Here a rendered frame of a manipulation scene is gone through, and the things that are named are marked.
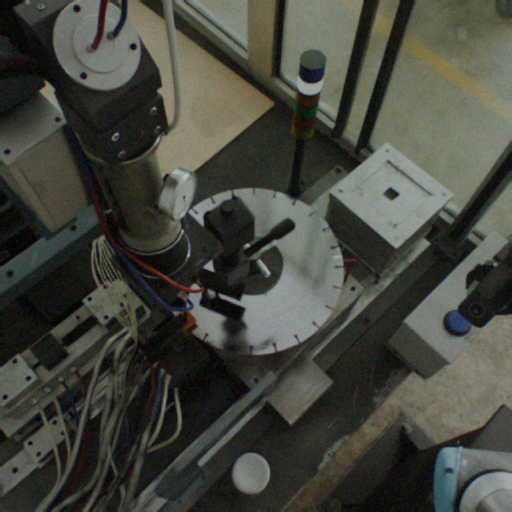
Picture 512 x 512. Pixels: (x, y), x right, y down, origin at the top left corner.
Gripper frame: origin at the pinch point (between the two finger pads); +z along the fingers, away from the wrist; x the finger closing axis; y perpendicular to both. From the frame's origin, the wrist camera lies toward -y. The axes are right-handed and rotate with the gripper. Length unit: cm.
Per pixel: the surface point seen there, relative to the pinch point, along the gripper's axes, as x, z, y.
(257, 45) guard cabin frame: 77, 12, 22
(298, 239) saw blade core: 30.3, 2.9, -11.6
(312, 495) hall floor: -7, 98, -30
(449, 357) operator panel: -3.1, 8.2, -6.0
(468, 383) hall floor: -18, 98, 33
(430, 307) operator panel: 5.3, 8.2, -1.2
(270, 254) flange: 31.2, 1.9, -17.9
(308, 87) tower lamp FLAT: 45.2, -13.5, 3.6
